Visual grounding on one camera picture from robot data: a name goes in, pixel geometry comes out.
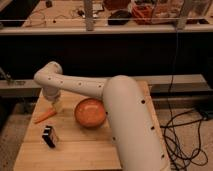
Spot orange pepper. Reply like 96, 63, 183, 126
34, 108, 56, 124

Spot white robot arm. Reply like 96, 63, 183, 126
34, 61, 171, 171

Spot orange ceramic bowl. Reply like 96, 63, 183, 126
74, 98, 106, 128

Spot black and white box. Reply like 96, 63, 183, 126
42, 125, 58, 148

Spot black object on bench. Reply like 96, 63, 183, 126
107, 10, 132, 25

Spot orange basket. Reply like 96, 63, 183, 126
132, 5, 152, 25

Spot grey metal post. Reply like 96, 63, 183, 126
175, 0, 193, 30
83, 0, 94, 31

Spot black floor cables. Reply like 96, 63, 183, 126
159, 108, 209, 171

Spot grey metal post right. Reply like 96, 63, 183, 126
175, 0, 193, 30

